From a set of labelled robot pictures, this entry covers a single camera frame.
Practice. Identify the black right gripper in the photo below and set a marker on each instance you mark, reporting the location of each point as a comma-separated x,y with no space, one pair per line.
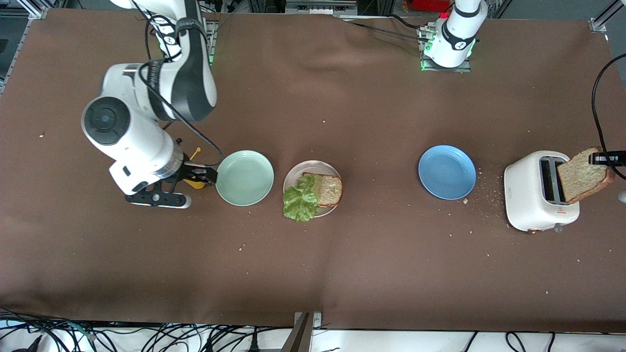
188,171

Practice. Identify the yellow squeeze bottle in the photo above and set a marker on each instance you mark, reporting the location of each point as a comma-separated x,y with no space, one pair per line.
195,184

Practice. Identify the brown bread slice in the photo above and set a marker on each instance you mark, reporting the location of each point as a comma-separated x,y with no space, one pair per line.
330,190
582,178

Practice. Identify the green lettuce leaf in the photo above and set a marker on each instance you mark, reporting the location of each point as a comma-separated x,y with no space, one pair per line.
299,200

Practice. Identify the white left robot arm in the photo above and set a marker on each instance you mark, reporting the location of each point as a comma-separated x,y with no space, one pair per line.
455,39

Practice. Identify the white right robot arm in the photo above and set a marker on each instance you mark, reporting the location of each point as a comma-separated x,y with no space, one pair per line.
132,137

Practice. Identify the pale green plate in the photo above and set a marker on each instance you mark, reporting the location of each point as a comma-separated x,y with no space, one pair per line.
244,178

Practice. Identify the beige plate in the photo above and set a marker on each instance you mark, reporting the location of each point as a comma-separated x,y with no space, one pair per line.
293,173

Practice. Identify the blue plate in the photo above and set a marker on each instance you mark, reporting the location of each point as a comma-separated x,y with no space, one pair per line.
447,172

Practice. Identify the white toaster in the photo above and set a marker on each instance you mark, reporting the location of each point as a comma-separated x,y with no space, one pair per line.
525,195

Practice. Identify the brown table cloth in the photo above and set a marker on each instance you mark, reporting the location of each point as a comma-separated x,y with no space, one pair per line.
313,269

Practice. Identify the grey power strip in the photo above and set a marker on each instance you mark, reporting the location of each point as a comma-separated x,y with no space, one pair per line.
320,7

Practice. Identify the red box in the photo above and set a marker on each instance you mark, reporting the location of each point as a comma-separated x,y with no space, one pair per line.
430,5

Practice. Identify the aluminium frame profile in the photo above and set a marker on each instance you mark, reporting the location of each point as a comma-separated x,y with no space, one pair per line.
597,24
36,12

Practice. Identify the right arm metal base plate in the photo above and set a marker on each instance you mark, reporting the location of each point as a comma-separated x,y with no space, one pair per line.
212,49

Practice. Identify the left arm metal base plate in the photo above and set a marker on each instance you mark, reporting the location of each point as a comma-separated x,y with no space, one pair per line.
445,70

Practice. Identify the grey metal mount bracket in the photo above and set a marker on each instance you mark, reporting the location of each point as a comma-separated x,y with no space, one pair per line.
301,337

